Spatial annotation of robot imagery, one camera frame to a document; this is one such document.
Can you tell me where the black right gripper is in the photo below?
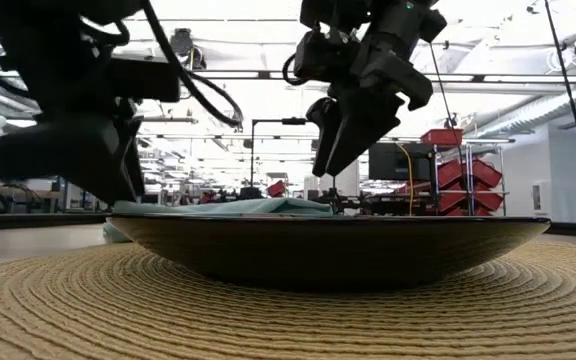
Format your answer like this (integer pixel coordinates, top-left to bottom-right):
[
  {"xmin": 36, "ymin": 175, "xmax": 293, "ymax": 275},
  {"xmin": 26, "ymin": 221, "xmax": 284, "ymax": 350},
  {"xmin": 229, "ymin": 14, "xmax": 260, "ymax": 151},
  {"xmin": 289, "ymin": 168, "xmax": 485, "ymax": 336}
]
[{"xmin": 306, "ymin": 47, "xmax": 434, "ymax": 177}]

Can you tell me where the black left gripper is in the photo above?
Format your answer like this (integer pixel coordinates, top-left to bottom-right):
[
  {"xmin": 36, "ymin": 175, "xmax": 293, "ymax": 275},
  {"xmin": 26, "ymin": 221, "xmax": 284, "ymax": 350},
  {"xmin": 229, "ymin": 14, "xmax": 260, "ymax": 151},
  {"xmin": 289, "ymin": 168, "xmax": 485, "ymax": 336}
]
[{"xmin": 0, "ymin": 29, "xmax": 182, "ymax": 205}]

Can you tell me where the light blue cloth napkin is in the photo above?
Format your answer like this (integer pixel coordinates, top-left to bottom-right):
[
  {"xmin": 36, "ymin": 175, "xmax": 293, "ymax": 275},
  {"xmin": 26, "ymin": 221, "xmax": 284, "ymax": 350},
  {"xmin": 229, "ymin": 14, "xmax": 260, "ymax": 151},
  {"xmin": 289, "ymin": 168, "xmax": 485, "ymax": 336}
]
[{"xmin": 101, "ymin": 197, "xmax": 335, "ymax": 245}]

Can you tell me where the patterned ceramic plate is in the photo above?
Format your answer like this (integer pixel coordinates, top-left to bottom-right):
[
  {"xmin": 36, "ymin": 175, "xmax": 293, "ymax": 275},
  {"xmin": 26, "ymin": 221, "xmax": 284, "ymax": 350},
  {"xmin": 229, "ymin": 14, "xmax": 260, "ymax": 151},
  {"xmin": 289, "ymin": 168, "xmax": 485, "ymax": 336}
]
[{"xmin": 106, "ymin": 213, "xmax": 552, "ymax": 292}]

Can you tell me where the round woven straw placemat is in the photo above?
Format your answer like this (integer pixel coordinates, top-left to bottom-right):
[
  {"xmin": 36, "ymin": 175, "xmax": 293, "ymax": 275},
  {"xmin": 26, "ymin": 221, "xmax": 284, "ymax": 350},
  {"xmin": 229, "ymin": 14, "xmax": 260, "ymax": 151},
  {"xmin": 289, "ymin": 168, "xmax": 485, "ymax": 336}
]
[{"xmin": 0, "ymin": 238, "xmax": 576, "ymax": 360}]

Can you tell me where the black monitor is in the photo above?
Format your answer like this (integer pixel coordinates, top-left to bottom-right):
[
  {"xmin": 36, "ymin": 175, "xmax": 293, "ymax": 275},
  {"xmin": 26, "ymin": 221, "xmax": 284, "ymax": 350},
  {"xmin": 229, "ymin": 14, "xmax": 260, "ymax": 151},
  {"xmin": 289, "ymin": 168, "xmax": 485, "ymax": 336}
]
[{"xmin": 367, "ymin": 142, "xmax": 437, "ymax": 181}]

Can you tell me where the white building column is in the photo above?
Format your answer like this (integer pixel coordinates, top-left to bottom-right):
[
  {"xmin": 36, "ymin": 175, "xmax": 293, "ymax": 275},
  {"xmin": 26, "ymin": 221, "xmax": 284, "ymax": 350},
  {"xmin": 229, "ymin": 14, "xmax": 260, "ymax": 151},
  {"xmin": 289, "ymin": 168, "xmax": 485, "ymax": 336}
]
[{"xmin": 335, "ymin": 158, "xmax": 361, "ymax": 198}]

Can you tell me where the dark background workbench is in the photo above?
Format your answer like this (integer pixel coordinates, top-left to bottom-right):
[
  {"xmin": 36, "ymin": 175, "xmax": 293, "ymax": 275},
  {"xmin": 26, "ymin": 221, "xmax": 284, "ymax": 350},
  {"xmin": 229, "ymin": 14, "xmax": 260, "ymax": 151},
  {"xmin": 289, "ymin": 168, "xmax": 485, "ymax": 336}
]
[{"xmin": 312, "ymin": 187, "xmax": 437, "ymax": 217}]

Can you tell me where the wooden background desk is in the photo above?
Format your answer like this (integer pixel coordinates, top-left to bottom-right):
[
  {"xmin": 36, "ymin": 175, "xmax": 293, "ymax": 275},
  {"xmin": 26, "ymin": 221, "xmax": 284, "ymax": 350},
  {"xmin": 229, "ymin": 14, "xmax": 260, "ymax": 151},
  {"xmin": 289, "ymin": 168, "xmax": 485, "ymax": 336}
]
[{"xmin": 0, "ymin": 182, "xmax": 99, "ymax": 215}]

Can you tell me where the small red background bin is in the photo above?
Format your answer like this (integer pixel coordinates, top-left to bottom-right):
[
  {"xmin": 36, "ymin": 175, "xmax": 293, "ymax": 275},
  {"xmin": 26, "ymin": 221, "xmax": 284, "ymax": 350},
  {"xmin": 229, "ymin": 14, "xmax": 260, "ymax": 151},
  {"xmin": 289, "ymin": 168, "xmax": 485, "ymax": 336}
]
[{"xmin": 266, "ymin": 179, "xmax": 288, "ymax": 199}]

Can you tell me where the flat red storage bin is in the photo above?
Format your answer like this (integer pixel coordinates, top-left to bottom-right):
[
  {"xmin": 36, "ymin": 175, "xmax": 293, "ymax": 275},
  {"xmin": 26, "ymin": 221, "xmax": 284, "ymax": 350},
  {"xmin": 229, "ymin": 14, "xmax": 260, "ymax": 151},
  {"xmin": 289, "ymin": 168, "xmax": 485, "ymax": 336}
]
[{"xmin": 420, "ymin": 127, "xmax": 464, "ymax": 146}]

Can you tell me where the tilted red storage bin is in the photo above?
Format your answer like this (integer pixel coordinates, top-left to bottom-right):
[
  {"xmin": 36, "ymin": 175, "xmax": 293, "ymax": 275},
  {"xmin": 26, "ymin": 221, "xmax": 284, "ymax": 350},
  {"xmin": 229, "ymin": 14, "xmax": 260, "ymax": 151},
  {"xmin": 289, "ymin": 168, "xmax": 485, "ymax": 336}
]
[
  {"xmin": 437, "ymin": 190, "xmax": 467, "ymax": 212},
  {"xmin": 470, "ymin": 158, "xmax": 503, "ymax": 189},
  {"xmin": 437, "ymin": 159, "xmax": 464, "ymax": 189},
  {"xmin": 473, "ymin": 191, "xmax": 504, "ymax": 211}
]

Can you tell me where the dark background machinery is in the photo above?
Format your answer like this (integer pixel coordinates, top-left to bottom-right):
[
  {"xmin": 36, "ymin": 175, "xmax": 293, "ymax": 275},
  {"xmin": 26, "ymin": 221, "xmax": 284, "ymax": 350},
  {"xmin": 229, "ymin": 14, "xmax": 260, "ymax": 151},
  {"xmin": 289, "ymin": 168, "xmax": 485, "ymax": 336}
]
[{"xmin": 187, "ymin": 185, "xmax": 269, "ymax": 206}]

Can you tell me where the metal storage rack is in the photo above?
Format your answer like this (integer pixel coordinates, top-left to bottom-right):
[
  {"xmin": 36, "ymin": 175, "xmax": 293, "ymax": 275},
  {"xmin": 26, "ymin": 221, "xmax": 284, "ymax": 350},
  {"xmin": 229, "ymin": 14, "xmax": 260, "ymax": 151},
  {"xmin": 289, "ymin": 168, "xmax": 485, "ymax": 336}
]
[{"xmin": 432, "ymin": 142, "xmax": 509, "ymax": 217}]

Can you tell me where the long ceiling light bar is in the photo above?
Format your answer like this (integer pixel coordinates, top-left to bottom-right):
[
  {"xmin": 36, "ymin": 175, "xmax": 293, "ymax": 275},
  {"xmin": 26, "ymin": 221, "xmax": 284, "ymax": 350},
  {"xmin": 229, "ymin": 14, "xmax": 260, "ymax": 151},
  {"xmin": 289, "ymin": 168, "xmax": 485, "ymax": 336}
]
[{"xmin": 0, "ymin": 68, "xmax": 576, "ymax": 84}]

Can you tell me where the black slanted pole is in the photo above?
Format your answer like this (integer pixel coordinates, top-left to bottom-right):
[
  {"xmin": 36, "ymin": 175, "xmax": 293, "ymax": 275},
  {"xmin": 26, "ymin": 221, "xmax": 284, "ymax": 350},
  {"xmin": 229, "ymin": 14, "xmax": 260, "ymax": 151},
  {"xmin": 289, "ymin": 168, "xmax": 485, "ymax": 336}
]
[{"xmin": 545, "ymin": 0, "xmax": 576, "ymax": 197}]

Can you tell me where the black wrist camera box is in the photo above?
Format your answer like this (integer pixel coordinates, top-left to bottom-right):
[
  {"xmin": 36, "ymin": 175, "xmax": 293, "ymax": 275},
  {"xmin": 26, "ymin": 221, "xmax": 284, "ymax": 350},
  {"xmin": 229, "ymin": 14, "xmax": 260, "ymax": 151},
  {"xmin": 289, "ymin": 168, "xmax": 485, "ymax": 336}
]
[{"xmin": 292, "ymin": 27, "xmax": 364, "ymax": 84}]

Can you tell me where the yellow hanging cable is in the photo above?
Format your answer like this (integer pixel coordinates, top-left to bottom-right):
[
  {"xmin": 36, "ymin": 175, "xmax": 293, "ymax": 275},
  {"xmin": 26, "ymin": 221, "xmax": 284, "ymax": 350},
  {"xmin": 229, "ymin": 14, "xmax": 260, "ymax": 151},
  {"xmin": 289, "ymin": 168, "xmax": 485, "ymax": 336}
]
[{"xmin": 395, "ymin": 142, "xmax": 415, "ymax": 216}]

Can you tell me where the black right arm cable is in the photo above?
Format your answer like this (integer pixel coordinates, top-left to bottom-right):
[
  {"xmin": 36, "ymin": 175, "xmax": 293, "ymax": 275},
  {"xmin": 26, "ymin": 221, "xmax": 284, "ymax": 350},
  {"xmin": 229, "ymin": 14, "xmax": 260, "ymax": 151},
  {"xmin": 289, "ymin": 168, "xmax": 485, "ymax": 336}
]
[{"xmin": 281, "ymin": 52, "xmax": 302, "ymax": 86}]

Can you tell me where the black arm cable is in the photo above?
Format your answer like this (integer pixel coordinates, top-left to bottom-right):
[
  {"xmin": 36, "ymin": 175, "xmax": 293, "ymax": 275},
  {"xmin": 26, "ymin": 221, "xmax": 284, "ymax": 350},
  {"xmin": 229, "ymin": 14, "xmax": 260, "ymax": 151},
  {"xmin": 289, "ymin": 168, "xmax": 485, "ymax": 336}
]
[
  {"xmin": 140, "ymin": 0, "xmax": 245, "ymax": 130},
  {"xmin": 281, "ymin": 52, "xmax": 302, "ymax": 86}
]

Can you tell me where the thin black hanging cable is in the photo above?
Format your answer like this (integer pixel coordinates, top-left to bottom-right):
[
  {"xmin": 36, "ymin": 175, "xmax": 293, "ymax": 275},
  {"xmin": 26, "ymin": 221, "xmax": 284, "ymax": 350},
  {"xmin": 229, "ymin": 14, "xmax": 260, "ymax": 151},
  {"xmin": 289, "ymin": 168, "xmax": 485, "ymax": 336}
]
[{"xmin": 427, "ymin": 42, "xmax": 462, "ymax": 129}]

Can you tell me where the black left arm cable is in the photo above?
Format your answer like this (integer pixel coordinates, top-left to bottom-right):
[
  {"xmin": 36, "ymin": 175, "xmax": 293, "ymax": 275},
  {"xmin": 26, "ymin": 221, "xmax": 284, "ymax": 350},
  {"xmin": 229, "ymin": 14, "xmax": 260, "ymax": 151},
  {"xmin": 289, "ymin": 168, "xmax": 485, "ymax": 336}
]
[{"xmin": 140, "ymin": 0, "xmax": 245, "ymax": 130}]

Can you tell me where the gray ventilation duct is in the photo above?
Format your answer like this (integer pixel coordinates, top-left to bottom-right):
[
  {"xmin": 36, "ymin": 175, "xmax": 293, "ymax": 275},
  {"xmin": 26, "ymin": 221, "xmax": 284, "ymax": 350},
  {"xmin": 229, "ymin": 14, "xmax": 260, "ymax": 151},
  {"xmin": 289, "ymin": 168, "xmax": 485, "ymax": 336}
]
[{"xmin": 477, "ymin": 83, "xmax": 576, "ymax": 139}]

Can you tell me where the white wall box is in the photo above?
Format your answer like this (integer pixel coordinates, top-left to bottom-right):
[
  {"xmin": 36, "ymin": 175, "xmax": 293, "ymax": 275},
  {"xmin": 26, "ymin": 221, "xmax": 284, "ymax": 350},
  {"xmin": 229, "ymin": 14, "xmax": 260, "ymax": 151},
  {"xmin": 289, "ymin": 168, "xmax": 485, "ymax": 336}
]
[{"xmin": 531, "ymin": 179, "xmax": 553, "ymax": 211}]

